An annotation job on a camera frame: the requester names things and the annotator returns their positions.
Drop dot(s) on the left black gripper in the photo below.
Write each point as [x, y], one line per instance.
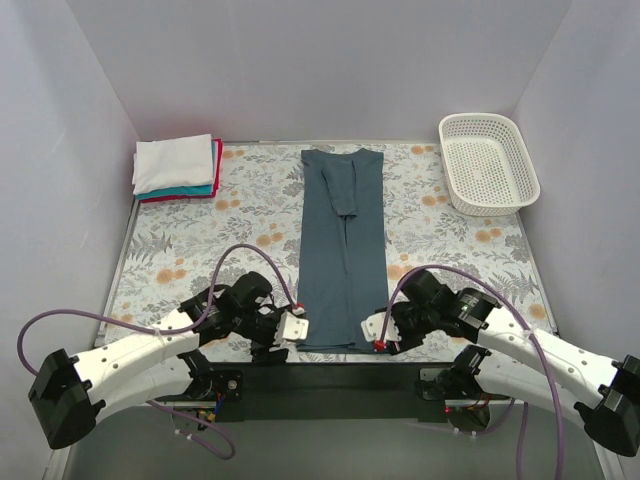
[270, 340]

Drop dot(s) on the blue grey t shirt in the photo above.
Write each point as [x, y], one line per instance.
[342, 265]

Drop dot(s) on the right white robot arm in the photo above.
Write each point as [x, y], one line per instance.
[506, 357]

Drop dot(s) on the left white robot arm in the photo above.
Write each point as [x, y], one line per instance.
[71, 394]

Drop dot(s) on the floral table mat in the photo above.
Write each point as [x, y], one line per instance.
[177, 248]

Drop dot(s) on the teal folded t shirt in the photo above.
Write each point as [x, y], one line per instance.
[175, 192]

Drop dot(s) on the white plastic basket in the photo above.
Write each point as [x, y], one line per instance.
[487, 166]

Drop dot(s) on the white folded t shirt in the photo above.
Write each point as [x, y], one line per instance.
[179, 162]

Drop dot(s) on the red folded t shirt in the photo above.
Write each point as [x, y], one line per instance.
[216, 165]

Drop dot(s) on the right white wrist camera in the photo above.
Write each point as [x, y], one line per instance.
[384, 337]

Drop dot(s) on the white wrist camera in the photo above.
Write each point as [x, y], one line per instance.
[384, 337]
[291, 329]

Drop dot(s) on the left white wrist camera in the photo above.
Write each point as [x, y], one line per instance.
[291, 329]

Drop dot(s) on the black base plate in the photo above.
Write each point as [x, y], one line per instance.
[336, 391]

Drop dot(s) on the aluminium frame rail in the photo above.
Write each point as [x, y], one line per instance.
[580, 373]

